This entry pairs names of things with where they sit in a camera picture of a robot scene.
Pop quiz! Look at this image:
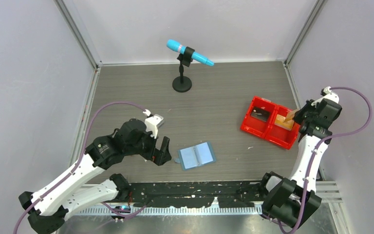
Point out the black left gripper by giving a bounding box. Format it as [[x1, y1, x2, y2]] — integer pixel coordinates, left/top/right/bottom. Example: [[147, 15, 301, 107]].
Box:
[[125, 128, 171, 165]]

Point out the orange VIP credit card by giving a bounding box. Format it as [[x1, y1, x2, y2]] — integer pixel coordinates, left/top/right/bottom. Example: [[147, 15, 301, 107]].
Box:
[[283, 109, 299, 122]]

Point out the blue card holder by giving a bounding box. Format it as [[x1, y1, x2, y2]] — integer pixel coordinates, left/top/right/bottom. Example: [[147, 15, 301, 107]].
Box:
[[173, 141, 216, 171]]

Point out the black credit card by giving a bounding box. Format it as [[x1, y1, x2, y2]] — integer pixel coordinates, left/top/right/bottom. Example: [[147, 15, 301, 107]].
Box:
[[250, 107, 270, 122]]

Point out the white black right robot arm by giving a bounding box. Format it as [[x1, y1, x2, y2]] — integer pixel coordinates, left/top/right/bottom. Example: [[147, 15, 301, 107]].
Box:
[[258, 98, 342, 228]]

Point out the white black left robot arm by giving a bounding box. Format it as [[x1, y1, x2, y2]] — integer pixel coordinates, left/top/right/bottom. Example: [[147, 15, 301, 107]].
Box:
[[19, 115, 171, 234]]

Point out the orange card in bin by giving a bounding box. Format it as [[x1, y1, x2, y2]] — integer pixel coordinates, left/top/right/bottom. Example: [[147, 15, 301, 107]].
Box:
[[274, 115, 294, 131]]

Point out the red two-compartment bin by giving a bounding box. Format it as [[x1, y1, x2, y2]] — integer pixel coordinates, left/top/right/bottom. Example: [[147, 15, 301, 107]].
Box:
[[240, 96, 299, 150]]

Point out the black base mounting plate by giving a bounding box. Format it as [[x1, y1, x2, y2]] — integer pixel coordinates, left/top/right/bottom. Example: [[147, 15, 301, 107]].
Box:
[[98, 180, 291, 209]]

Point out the black microphone stand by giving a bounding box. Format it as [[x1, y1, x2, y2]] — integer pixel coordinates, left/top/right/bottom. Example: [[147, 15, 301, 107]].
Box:
[[172, 54, 192, 93]]

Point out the blue toy microphone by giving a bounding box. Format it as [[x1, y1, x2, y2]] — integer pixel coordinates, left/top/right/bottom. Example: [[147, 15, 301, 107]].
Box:
[[167, 39, 214, 66]]

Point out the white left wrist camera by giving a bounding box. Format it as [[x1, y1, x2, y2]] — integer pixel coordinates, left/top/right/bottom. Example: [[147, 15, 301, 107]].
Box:
[[143, 109, 164, 139]]

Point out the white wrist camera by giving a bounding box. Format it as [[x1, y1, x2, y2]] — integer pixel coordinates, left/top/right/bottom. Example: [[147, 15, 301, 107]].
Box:
[[318, 86, 339, 103], [143, 109, 164, 139]]

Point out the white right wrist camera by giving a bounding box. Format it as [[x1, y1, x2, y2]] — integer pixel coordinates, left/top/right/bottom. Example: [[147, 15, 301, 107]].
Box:
[[318, 86, 339, 103]]

